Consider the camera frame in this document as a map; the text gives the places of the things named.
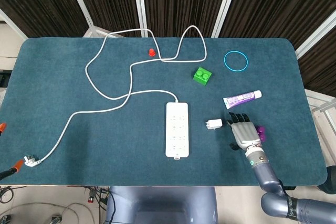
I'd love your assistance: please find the white power strip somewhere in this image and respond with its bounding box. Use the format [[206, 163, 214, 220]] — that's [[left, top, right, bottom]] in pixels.
[[165, 101, 190, 161]]

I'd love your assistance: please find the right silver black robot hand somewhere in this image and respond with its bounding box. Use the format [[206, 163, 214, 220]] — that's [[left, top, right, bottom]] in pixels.
[[226, 112, 264, 154]]

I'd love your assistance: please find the red button device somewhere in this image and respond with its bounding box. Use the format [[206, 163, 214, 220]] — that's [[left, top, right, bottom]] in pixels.
[[87, 187, 97, 204]]

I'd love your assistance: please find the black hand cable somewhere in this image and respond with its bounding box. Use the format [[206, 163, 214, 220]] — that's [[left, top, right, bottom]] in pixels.
[[278, 179, 288, 198]]

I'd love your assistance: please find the green building block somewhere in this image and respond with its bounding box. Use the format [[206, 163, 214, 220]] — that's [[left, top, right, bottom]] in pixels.
[[193, 66, 214, 87]]

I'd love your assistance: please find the purple building block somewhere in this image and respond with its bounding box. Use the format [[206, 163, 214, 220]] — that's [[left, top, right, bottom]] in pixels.
[[256, 126, 266, 142]]

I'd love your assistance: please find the blue-grey robot torso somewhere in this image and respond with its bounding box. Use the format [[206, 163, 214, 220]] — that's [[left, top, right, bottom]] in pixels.
[[104, 186, 219, 224]]

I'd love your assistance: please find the teal table mat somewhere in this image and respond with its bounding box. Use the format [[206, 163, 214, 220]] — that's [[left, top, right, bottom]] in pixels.
[[0, 37, 328, 187]]

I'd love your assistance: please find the purple white toothpaste tube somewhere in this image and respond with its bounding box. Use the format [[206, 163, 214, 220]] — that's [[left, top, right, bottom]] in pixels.
[[223, 90, 263, 110]]

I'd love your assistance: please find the black box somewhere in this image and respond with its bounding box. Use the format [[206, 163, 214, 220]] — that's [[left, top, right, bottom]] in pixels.
[[0, 69, 12, 88]]

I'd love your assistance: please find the blue rubber ring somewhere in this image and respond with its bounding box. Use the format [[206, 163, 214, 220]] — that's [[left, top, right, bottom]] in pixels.
[[223, 50, 249, 72]]

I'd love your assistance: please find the white plug adapter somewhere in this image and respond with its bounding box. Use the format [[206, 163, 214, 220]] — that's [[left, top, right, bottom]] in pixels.
[[205, 119, 223, 131]]

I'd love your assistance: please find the white power strip cable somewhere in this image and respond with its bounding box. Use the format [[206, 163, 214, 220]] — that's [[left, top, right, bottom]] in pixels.
[[24, 25, 207, 167]]

